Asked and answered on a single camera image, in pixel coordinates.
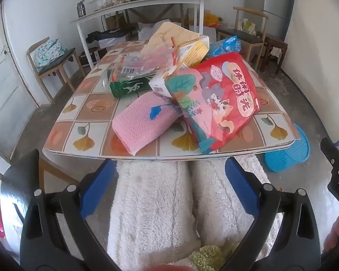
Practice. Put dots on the red squirrel print snack bag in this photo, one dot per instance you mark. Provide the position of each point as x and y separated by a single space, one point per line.
223 101

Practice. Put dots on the clear barcode labelled plastic package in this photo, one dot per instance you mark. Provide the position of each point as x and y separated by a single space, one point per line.
130 70

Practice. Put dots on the yellow plastic bag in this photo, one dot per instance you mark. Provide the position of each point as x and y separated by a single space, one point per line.
213 19

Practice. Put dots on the white panel door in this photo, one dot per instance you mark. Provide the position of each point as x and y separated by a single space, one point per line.
5 96

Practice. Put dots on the clear red printed plastic bag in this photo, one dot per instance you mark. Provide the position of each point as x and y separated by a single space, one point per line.
155 58

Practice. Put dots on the clear plastic container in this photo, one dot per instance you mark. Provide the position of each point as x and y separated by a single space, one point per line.
101 2

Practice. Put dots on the white cardboard box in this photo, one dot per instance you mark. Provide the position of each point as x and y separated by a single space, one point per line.
161 84

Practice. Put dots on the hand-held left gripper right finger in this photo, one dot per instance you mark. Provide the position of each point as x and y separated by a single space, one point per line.
241 187

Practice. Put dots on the white low cabinet box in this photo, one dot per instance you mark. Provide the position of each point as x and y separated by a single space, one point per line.
209 34

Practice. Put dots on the blue plastic wrapper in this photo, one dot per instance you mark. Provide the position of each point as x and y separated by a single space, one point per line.
224 45

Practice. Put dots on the yellow cardboard box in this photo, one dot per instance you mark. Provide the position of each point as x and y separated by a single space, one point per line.
195 53

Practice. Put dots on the floral cushion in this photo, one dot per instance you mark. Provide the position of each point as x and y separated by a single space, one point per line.
48 52

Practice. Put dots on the dark wooden stool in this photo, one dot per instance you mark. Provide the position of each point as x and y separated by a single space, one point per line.
275 40

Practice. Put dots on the pink knitted cloth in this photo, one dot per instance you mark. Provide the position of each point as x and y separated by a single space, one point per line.
135 124

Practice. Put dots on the brown paper shopping bag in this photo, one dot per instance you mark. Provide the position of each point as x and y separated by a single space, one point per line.
115 21

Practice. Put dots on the person's green fleece top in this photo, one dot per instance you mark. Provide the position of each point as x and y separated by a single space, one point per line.
212 258

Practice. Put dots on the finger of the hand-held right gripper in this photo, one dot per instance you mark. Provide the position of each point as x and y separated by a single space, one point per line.
337 162

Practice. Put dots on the white side table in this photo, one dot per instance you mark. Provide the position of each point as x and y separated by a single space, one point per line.
158 0

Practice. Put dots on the white green paper bag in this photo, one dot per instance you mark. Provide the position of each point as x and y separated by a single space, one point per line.
248 26

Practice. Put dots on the wooden chair dark seat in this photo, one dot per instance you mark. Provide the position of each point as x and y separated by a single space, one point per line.
59 65
243 35

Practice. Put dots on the white storage box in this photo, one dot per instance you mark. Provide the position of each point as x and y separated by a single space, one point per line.
110 43

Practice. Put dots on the grey refrigerator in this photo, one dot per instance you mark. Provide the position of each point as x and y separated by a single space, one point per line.
282 5

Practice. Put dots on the white woven sack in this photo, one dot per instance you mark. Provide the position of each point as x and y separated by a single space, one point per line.
148 31

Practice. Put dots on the person's white fleece pants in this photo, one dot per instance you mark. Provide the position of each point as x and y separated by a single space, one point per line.
152 209

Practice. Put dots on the ginkgo patterned tablecloth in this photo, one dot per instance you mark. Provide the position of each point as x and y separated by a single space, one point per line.
96 107

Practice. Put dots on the blue plastic basket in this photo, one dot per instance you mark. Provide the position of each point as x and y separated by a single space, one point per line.
288 158

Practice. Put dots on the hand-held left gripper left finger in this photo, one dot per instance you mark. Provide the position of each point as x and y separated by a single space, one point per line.
97 187

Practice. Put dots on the metal thermos flask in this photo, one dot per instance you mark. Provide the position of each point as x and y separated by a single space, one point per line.
81 10

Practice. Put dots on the black bag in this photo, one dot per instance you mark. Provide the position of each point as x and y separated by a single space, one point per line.
110 34

